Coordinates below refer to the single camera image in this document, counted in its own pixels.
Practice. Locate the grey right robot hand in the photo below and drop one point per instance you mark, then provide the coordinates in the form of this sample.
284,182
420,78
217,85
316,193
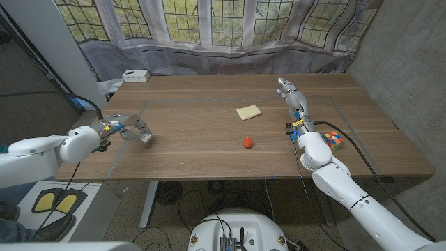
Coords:
298,102

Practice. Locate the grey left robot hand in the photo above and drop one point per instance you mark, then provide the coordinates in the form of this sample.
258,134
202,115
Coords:
129,121

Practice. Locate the small matchbox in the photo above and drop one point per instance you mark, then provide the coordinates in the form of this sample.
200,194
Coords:
146,138

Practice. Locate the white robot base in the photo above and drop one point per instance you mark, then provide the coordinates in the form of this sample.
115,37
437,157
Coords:
251,226

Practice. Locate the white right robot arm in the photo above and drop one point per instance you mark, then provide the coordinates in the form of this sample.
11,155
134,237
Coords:
348,184

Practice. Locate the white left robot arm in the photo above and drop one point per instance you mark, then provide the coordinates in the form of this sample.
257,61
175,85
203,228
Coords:
35,153

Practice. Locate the white power strip box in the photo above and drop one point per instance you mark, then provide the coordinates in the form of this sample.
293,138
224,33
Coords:
136,75

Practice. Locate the yellow sponge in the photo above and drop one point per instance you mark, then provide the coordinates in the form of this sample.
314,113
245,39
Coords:
248,112

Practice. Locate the red toy strawberry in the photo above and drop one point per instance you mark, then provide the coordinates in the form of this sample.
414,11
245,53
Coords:
247,142

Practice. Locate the multicoloured puzzle cube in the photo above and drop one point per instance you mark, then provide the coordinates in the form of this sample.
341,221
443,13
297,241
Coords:
332,140

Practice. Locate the black round fan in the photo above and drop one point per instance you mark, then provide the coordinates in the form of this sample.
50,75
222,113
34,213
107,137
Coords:
169,192

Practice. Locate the metal table leg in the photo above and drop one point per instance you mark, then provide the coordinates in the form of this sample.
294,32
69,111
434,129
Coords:
150,202
325,212

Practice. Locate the white pedal platform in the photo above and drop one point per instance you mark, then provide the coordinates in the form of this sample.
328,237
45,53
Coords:
101,212

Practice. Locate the printed window backdrop cloth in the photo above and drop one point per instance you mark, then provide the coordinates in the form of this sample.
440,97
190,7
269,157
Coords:
223,35

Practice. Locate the black yellow foot pedal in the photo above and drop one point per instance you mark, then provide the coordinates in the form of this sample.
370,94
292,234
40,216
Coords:
44,203
68,204

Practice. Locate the white pillar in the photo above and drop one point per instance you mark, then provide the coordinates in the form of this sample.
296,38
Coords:
52,45

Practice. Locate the person's black shoe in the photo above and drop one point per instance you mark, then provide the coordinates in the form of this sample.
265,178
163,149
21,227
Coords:
7,211
55,228

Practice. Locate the white robot torso edge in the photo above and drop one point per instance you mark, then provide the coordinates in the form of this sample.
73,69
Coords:
69,247

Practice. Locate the grey electronics module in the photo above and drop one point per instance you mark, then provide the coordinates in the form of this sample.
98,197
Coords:
227,244

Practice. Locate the person's jeans leg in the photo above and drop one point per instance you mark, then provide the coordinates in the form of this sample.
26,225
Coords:
14,231

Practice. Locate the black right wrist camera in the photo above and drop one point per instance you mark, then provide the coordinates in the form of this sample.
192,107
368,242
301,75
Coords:
289,129

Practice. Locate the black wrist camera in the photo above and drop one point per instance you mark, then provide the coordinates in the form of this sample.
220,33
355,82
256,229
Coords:
289,129
104,145

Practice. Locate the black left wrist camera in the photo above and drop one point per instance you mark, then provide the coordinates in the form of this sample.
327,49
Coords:
104,145

